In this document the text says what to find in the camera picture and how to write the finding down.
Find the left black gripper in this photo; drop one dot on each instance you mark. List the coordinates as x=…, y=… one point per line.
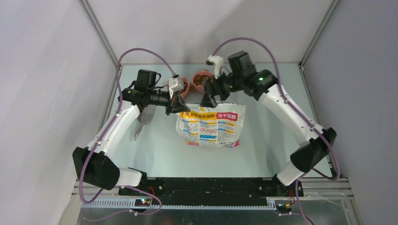
x=176, y=103

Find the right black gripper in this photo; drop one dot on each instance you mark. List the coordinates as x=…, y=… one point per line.
x=212, y=86

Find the cat food bag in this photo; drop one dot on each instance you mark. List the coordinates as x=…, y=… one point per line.
x=219, y=127

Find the metal food scoop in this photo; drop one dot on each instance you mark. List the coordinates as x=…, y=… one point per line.
x=144, y=118

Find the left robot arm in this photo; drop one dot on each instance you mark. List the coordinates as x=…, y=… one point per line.
x=94, y=163

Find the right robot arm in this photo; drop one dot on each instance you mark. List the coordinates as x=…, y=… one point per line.
x=313, y=139

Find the pink bowl with kibble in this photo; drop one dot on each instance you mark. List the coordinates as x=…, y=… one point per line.
x=186, y=90

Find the empty pink bowl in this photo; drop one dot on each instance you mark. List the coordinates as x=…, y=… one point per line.
x=199, y=78

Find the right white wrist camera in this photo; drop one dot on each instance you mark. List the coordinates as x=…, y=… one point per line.
x=216, y=62

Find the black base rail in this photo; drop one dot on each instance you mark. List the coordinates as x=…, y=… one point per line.
x=223, y=192

